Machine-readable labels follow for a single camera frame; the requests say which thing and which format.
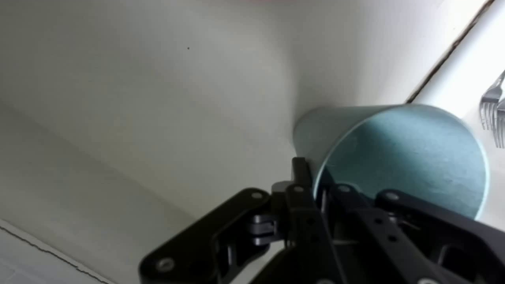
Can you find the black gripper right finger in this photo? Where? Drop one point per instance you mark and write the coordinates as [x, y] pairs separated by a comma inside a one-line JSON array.
[[420, 231]]

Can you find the teal plastic cup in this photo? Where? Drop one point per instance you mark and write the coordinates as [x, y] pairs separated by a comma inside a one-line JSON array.
[[399, 152]]

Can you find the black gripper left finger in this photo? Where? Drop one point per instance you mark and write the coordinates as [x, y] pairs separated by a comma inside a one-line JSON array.
[[210, 242]]

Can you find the white ceramic sink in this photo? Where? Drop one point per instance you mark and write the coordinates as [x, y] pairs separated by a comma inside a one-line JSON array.
[[462, 68]]

